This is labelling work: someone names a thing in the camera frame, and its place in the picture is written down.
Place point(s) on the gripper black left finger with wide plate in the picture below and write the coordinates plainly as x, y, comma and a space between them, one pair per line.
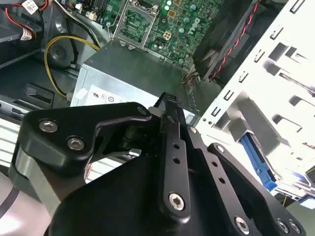
81, 115

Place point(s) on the gripper black right finger with link bars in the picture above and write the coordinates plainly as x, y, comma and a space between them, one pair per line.
216, 172

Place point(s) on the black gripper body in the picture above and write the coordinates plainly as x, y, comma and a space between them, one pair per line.
118, 201

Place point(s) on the hard disk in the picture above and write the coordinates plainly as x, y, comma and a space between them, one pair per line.
256, 159

